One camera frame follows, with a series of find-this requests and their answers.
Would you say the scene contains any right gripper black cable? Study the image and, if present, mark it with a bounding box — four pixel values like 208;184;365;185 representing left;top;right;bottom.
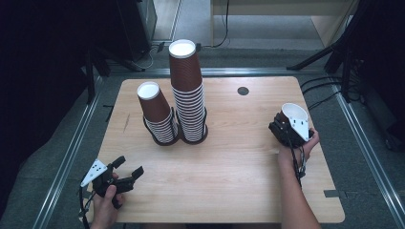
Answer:
286;136;308;188

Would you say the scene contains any black floor tape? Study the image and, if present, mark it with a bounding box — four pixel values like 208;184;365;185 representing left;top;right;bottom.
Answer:
102;104;115;123

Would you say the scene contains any metal floor rail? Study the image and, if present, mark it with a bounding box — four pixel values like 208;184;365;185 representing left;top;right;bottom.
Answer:
32;75;103;229
330;83;405;229

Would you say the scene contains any brown paper cup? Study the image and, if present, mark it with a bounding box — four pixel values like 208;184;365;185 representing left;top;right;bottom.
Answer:
280;102;309;128

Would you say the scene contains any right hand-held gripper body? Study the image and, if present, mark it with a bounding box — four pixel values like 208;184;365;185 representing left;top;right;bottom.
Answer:
268;115;314;149

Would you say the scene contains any tall stack of brown cups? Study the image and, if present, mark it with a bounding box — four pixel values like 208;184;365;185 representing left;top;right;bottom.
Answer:
168;38;208;143

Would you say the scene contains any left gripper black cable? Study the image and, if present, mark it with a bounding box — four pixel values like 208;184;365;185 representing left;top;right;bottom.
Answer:
78;187;96;229

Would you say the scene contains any dark computer tower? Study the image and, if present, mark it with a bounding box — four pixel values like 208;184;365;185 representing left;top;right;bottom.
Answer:
117;0;158;62

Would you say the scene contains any white cable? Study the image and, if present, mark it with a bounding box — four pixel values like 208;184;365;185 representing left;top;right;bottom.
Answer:
133;44;164;70

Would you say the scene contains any black tripod stand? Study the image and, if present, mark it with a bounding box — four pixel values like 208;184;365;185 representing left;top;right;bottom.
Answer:
286;0;378;103

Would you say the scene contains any person's left hand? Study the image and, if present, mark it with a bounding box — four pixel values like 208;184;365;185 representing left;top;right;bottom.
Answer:
90;185;126;229

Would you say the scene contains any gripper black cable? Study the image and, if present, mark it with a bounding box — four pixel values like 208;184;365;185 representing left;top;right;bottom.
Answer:
286;136;308;188
78;187;96;229

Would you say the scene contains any black floor cable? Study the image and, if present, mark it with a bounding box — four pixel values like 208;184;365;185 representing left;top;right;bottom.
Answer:
307;90;344;111
299;75;344;89
302;81;344;95

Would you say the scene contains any light wooden furniture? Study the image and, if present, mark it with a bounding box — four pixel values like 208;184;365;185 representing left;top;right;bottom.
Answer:
209;0;361;49

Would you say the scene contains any short stack of brown cups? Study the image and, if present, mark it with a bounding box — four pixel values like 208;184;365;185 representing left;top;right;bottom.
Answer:
137;81;180;145

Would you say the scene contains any hanging black cable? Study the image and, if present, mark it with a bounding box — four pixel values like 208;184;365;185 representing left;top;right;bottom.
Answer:
209;0;231;49

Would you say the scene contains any person's right hand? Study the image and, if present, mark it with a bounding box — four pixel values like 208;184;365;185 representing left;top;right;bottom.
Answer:
277;127;320;173

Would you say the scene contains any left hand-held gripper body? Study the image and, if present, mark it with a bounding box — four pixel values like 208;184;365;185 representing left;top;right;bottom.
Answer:
79;158;137;209

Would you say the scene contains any black wire cup holder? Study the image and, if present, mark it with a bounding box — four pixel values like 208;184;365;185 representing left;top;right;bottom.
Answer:
141;106;209;147

